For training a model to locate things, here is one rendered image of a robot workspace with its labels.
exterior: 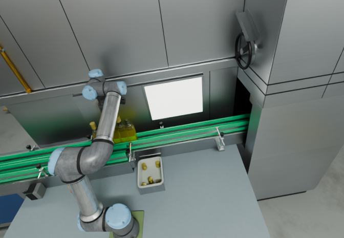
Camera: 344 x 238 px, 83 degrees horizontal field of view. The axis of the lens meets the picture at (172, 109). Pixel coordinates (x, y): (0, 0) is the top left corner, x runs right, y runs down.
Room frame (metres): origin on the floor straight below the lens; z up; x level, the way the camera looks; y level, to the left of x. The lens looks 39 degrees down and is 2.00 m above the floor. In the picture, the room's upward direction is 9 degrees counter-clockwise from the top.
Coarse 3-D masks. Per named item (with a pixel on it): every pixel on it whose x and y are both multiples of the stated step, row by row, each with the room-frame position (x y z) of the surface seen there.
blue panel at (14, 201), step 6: (0, 198) 0.86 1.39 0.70; (6, 198) 0.86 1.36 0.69; (12, 198) 0.86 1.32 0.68; (18, 198) 0.87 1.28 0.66; (0, 204) 0.86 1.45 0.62; (6, 204) 0.86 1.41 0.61; (12, 204) 0.86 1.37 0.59; (18, 204) 0.86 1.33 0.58; (0, 210) 0.86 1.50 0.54; (6, 210) 0.86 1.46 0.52; (12, 210) 0.86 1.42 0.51; (0, 216) 0.86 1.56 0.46; (6, 216) 0.86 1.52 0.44; (12, 216) 0.86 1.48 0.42; (0, 222) 0.86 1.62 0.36; (6, 222) 0.86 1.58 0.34
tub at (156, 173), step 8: (144, 160) 0.90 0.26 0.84; (152, 160) 0.90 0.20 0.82; (160, 160) 0.88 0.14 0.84; (152, 168) 0.87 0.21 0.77; (160, 168) 0.86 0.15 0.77; (144, 176) 0.81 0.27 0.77; (152, 176) 0.81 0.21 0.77; (160, 176) 0.80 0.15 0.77; (152, 184) 0.70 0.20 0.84; (160, 184) 0.69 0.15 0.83
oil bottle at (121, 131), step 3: (123, 126) 1.02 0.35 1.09; (117, 129) 1.01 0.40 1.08; (120, 129) 1.00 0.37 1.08; (123, 129) 1.00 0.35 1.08; (120, 132) 1.00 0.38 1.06; (123, 132) 1.00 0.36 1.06; (120, 135) 1.00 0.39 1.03; (123, 135) 1.00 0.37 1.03; (126, 135) 1.00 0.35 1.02; (120, 138) 1.00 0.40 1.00; (123, 138) 1.00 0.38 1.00; (126, 138) 1.00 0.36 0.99; (123, 141) 1.00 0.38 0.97; (126, 141) 1.00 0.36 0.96
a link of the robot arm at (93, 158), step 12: (108, 84) 0.90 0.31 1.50; (120, 84) 0.89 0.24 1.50; (108, 96) 0.82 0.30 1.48; (120, 96) 0.85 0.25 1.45; (108, 108) 0.75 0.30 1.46; (108, 120) 0.69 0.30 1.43; (108, 132) 0.64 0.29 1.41; (96, 144) 0.57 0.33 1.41; (108, 144) 0.58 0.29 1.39; (84, 156) 0.52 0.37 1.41; (96, 156) 0.53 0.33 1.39; (108, 156) 0.55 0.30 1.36; (84, 168) 0.49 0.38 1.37; (96, 168) 0.50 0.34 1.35
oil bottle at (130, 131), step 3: (126, 126) 1.01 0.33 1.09; (129, 126) 1.01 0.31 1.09; (132, 126) 1.01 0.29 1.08; (126, 129) 1.00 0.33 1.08; (129, 129) 1.00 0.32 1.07; (132, 129) 1.00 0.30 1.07; (126, 132) 1.00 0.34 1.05; (129, 132) 1.00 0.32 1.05; (132, 132) 1.00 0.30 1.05; (135, 132) 1.03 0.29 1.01; (129, 135) 1.00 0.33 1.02; (132, 135) 1.00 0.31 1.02; (135, 135) 1.00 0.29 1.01; (129, 138) 1.00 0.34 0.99; (132, 138) 1.00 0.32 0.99; (135, 138) 1.00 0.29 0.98
